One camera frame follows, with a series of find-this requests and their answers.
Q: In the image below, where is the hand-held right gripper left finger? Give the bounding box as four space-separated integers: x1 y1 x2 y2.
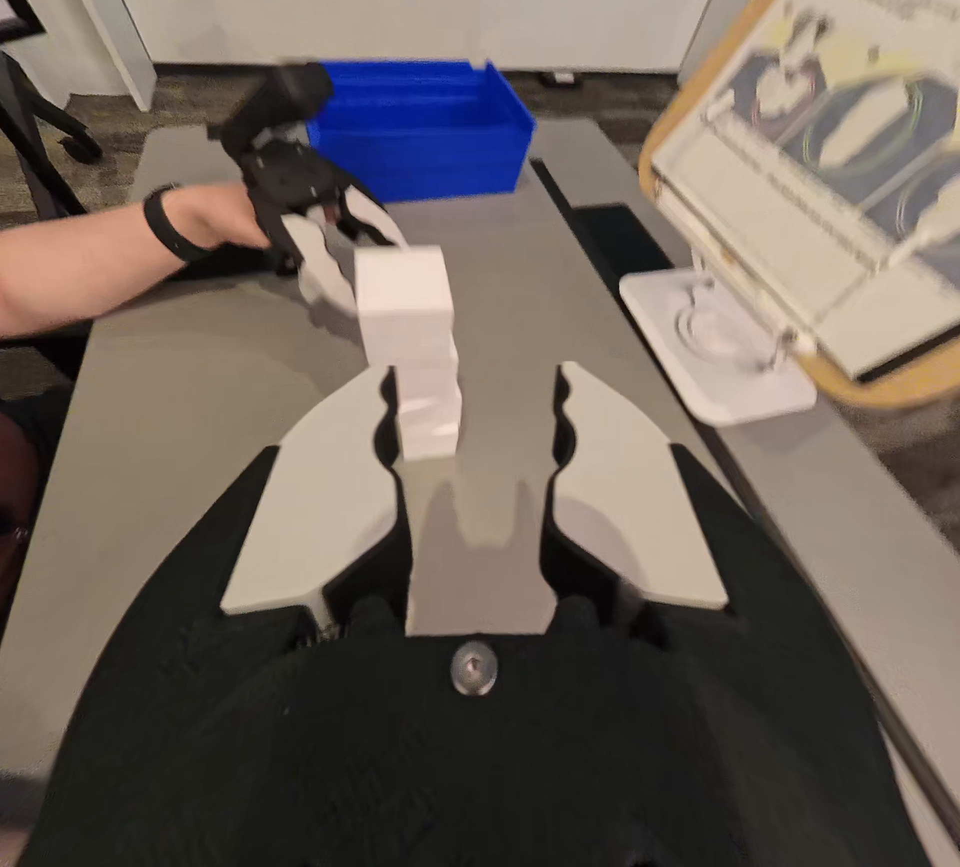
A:
219 364 415 632

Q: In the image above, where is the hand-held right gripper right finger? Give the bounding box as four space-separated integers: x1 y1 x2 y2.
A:
540 360 730 634

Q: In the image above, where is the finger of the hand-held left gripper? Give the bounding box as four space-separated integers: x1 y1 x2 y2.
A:
297 214 360 315
337 188 411 255

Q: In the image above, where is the white hard foam cube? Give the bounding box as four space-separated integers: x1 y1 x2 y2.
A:
360 315 459 369
393 357 463 414
397 403 461 462
353 244 456 328

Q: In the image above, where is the person's left forearm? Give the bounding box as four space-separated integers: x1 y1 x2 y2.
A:
0 195 190 340

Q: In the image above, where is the person's left hand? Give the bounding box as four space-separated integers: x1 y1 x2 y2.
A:
183 180 275 252

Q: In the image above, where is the blue plastic bin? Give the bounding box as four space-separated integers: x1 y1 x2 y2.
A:
305 59 538 205

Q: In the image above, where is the black wrist watch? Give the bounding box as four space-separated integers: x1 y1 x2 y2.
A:
142 182 216 263

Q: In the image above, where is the black office chair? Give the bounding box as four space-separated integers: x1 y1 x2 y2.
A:
0 0 104 217

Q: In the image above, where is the printed instruction sheet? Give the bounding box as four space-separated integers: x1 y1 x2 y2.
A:
652 0 960 378

